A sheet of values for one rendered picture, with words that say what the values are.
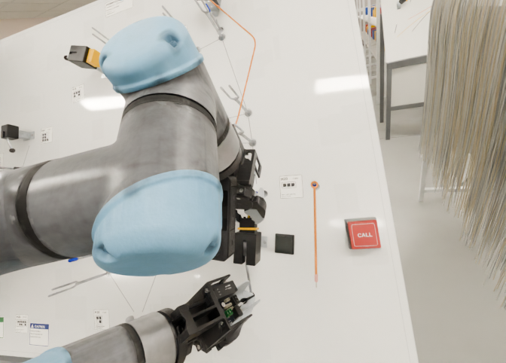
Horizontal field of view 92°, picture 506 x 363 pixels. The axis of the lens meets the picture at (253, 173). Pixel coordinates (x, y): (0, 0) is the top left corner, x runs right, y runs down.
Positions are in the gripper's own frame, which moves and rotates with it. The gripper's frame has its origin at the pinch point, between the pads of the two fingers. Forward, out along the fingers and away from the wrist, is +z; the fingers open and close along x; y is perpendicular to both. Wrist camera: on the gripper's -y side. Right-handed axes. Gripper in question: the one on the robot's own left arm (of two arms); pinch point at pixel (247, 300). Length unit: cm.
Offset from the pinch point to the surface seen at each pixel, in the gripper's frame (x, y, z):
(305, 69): 29, 40, 8
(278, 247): 4.5, 9.7, 5.1
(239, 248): 7.0, 8.3, -4.4
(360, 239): -4.0, 22.9, 8.2
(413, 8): 142, 169, 240
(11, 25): 869, -277, 54
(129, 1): 81, 25, -10
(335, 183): 7.1, 26.6, 9.9
